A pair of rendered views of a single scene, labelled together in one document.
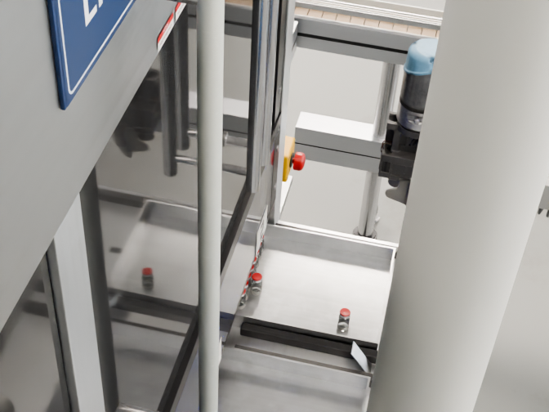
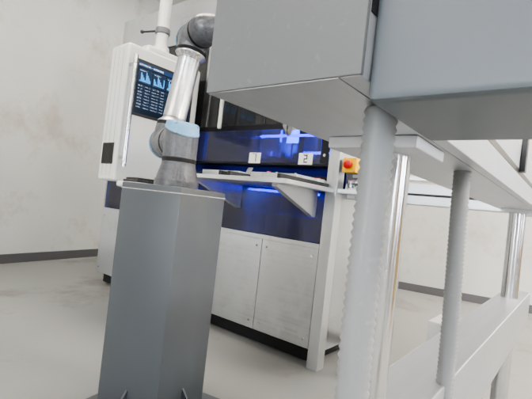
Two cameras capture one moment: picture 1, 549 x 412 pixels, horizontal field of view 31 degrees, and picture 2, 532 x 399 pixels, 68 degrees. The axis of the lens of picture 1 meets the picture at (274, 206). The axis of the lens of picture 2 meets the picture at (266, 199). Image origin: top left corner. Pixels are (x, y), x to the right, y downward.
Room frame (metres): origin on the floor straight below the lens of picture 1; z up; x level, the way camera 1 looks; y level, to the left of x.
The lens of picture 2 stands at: (2.15, -1.85, 0.76)
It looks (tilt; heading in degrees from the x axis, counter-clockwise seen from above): 1 degrees up; 118
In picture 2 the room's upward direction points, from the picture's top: 6 degrees clockwise
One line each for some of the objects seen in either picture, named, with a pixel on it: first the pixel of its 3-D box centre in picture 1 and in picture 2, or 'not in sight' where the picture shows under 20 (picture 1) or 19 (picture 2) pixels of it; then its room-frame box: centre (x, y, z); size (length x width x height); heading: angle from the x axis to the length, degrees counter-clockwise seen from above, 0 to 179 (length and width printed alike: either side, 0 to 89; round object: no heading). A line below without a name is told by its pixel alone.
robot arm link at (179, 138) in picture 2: not in sight; (180, 139); (1.22, -0.78, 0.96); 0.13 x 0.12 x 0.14; 151
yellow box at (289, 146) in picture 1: (275, 157); (352, 165); (1.60, 0.00, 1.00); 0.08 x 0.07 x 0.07; 80
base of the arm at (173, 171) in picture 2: not in sight; (177, 172); (1.23, -0.79, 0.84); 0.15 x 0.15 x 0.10
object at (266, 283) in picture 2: not in sight; (237, 245); (0.62, 0.66, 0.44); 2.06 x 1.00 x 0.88; 170
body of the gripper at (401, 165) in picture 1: (408, 145); not in sight; (1.38, -0.23, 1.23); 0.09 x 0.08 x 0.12; 80
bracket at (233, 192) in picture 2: not in sight; (218, 193); (0.91, -0.07, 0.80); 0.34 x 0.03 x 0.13; 80
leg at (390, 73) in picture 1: (377, 157); (506, 324); (2.27, -0.30, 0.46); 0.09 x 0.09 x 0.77; 80
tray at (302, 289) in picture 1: (302, 283); (292, 180); (1.34, -0.07, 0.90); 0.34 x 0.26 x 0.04; 80
